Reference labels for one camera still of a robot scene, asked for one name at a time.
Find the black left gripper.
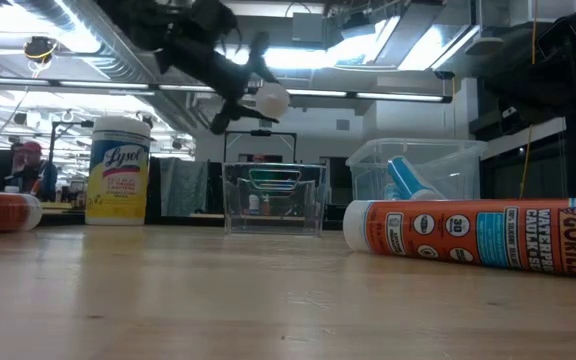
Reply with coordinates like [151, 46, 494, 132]
[157, 0, 281, 137]

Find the orange Gorilla sealant tube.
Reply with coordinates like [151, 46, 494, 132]
[0, 189, 44, 236]
[342, 197, 576, 281]
[254, 81, 292, 122]

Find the clear plastic bin with handle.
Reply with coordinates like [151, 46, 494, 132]
[221, 161, 328, 236]

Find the yellow Lysol wipes canister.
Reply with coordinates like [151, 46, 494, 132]
[84, 115, 152, 227]

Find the grey ceiling box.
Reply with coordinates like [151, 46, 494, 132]
[291, 12, 327, 44]

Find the grey hanging cloth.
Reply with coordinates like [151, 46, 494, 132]
[159, 157, 210, 218]

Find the long ceiling light bar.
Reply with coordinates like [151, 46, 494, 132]
[0, 75, 453, 104]

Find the black stand with hook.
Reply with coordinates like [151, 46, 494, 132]
[47, 118, 95, 174]

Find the wide clear plastic bin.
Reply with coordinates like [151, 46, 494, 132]
[346, 137, 489, 202]

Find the person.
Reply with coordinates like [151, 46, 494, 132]
[10, 141, 60, 202]

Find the black metal frame stand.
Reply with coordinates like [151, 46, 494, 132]
[222, 129, 298, 164]

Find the black ceiling camera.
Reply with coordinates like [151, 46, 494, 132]
[22, 35, 59, 65]

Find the yellow hanging cable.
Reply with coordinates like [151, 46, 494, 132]
[519, 0, 540, 199]

